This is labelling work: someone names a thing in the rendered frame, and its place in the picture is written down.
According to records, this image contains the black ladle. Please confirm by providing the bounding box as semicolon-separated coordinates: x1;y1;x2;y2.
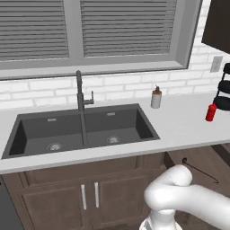
181;157;220;184

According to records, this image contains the open brown wooden drawer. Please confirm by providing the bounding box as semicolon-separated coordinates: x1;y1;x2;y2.
163;143;230;230

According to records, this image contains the dark grey double sink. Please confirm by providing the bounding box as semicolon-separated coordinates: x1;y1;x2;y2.
1;103;161;160

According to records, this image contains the dark grey tap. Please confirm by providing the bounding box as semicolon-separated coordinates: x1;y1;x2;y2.
75;70;95;112

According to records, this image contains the white soap dispenser bottle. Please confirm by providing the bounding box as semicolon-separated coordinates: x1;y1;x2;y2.
150;84;163;110

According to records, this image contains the brown cupboard door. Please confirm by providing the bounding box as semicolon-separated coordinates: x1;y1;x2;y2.
88;174;151;230
18;182;92;230

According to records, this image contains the grey window with blinds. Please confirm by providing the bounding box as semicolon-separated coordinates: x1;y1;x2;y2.
0;0;203;81

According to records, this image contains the red bottle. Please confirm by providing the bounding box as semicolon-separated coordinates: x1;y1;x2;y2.
205;102;217;122

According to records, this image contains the black tiered stand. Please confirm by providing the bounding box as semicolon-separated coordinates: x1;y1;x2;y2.
213;62;230;111

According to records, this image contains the dark grey dishwasher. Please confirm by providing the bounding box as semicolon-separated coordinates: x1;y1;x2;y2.
0;176;25;230

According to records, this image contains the white cupboard handle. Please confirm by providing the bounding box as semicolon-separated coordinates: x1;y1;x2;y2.
93;181;101;208
80;184;88;210

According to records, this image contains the grey wall socket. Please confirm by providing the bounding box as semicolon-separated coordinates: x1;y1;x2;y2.
209;56;224;74

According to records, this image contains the dark brown wall cupboard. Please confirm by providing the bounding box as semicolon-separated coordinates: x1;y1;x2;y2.
201;0;230;55

